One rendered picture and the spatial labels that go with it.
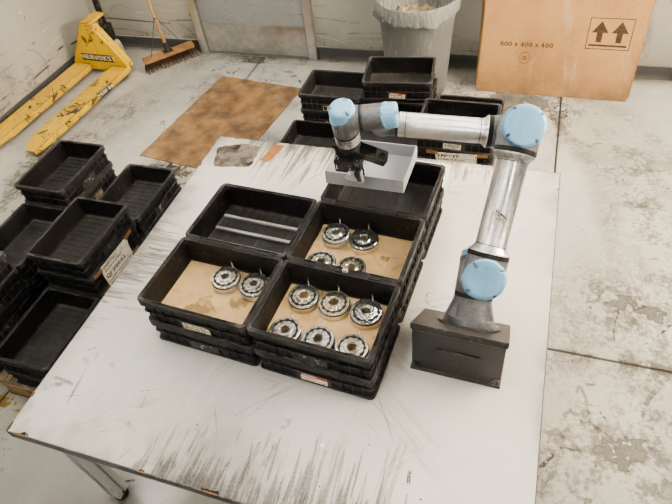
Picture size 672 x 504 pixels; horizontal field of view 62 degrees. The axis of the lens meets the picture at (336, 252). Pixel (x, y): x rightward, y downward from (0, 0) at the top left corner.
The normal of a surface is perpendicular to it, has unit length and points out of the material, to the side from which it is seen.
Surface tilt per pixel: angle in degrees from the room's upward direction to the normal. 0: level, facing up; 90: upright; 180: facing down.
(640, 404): 0
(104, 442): 0
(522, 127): 40
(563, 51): 76
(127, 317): 0
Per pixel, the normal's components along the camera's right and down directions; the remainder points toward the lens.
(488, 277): -0.18, 0.21
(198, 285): -0.10, -0.68
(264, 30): -0.30, 0.72
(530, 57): -0.30, 0.51
